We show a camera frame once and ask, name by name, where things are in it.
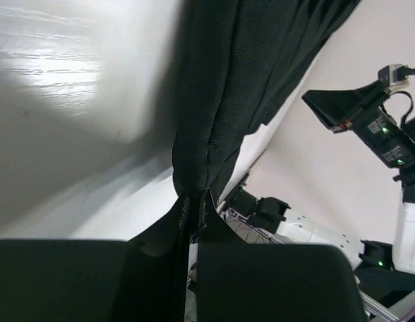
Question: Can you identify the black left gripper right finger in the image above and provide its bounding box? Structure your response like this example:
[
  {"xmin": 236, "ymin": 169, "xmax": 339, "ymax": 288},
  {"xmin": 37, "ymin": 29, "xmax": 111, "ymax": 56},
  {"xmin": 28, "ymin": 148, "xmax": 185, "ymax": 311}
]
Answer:
[{"xmin": 195, "ymin": 189, "xmax": 367, "ymax": 322}]

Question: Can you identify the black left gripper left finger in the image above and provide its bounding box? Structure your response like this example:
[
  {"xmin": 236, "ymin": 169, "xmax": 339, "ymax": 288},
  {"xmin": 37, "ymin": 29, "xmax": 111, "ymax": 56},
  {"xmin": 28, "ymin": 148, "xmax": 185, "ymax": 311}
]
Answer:
[{"xmin": 0, "ymin": 194, "xmax": 191, "ymax": 322}]

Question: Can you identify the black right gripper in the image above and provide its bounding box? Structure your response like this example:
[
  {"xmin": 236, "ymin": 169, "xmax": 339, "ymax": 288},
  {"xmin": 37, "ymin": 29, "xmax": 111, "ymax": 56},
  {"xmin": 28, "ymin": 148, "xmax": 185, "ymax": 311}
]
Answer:
[{"xmin": 302, "ymin": 80, "xmax": 398, "ymax": 133}]

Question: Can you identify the black pleated skirt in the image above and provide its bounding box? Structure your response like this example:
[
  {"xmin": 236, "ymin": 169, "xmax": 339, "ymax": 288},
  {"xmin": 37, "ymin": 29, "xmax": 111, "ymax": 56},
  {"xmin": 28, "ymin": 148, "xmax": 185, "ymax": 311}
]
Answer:
[{"xmin": 160, "ymin": 0, "xmax": 362, "ymax": 202}]

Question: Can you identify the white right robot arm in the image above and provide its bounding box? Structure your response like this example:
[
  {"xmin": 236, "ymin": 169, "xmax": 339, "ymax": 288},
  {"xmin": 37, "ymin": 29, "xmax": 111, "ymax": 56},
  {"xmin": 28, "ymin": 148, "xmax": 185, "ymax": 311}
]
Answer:
[{"xmin": 223, "ymin": 81, "xmax": 415, "ymax": 321}]

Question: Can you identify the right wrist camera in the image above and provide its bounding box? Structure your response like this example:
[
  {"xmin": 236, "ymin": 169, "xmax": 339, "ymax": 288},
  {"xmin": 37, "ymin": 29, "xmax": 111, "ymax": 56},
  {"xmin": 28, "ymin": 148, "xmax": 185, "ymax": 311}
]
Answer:
[{"xmin": 377, "ymin": 64, "xmax": 415, "ymax": 93}]

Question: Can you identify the aluminium table edge rail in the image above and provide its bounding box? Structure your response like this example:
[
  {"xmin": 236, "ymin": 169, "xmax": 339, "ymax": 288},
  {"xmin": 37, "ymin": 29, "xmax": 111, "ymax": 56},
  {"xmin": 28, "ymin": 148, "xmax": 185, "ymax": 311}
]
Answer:
[{"xmin": 359, "ymin": 290, "xmax": 400, "ymax": 321}]

